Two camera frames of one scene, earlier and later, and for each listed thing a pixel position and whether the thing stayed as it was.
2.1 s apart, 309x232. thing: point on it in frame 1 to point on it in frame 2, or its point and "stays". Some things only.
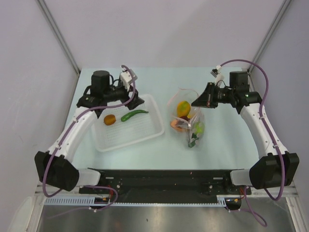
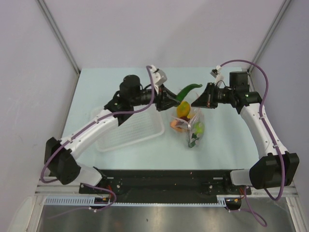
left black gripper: x=127 y=97 to x=165 y=99
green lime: x=199 y=128 stays
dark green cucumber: x=194 y=137 stays
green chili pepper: x=127 y=116 to x=180 y=95
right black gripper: x=207 y=99 stays
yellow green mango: x=183 y=109 stays
